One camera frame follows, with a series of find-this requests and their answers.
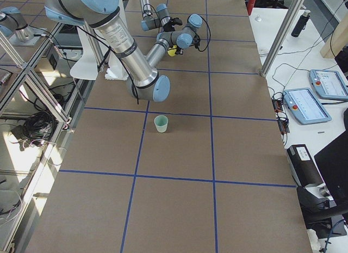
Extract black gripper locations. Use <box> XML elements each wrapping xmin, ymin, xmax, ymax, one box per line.
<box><xmin>175</xmin><ymin>45</ymin><xmax>185</xmax><ymax>55</ymax></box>
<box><xmin>164</xmin><ymin>17</ymin><xmax>183</xmax><ymax>31</ymax></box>

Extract yellow cup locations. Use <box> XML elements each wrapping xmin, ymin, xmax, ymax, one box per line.
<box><xmin>167</xmin><ymin>45</ymin><xmax>177</xmax><ymax>57</ymax></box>

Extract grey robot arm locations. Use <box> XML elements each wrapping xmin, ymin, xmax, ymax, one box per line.
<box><xmin>45</xmin><ymin>0</ymin><xmax>203</xmax><ymax>102</ymax></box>
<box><xmin>139</xmin><ymin>0</ymin><xmax>183</xmax><ymax>32</ymax></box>

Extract light green cup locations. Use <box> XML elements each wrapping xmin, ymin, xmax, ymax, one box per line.
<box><xmin>154</xmin><ymin>115</ymin><xmax>169</xmax><ymax>133</ymax></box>

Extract red fire extinguisher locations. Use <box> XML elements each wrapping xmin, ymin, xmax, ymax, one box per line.
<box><xmin>246</xmin><ymin>0</ymin><xmax>256</xmax><ymax>16</ymax></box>

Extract black water bottle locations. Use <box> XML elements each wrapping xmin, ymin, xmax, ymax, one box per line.
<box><xmin>291</xmin><ymin>10</ymin><xmax>310</xmax><ymax>38</ymax></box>

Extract teach pendant near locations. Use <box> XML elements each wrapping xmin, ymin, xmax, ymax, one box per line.
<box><xmin>283</xmin><ymin>88</ymin><xmax>332</xmax><ymax>125</ymax></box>

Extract teach pendant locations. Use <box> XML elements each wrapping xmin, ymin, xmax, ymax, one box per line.
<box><xmin>309</xmin><ymin>69</ymin><xmax>347</xmax><ymax>101</ymax></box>
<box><xmin>283</xmin><ymin>88</ymin><xmax>332</xmax><ymax>125</ymax></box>

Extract teach pendant far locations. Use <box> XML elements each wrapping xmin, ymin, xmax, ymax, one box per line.
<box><xmin>309</xmin><ymin>69</ymin><xmax>347</xmax><ymax>101</ymax></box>

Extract wooden board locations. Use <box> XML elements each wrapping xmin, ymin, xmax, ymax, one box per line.
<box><xmin>320</xmin><ymin>14</ymin><xmax>347</xmax><ymax>59</ymax></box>

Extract black box with label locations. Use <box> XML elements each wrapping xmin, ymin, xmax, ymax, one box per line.
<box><xmin>287</xmin><ymin>144</ymin><xmax>324</xmax><ymax>188</ymax></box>

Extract black monitor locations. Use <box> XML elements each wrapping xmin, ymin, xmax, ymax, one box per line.
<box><xmin>314</xmin><ymin>131</ymin><xmax>347</xmax><ymax>205</ymax></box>

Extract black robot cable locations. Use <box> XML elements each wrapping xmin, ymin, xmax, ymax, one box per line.
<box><xmin>194</xmin><ymin>15</ymin><xmax>212</xmax><ymax>52</ymax></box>

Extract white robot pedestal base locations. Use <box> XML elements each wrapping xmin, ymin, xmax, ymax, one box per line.
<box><xmin>70</xmin><ymin>0</ymin><xmax>131</xmax><ymax>82</ymax></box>

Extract aluminium frame post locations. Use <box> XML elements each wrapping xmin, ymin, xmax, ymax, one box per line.
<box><xmin>259</xmin><ymin>0</ymin><xmax>304</xmax><ymax>78</ymax></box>

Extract aluminium frame rail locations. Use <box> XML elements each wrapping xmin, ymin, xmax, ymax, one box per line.
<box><xmin>1</xmin><ymin>33</ymin><xmax>71</xmax><ymax>125</ymax></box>

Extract tangled floor cables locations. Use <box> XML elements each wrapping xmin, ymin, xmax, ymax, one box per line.
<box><xmin>8</xmin><ymin>111</ymin><xmax>59</xmax><ymax>153</ymax></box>

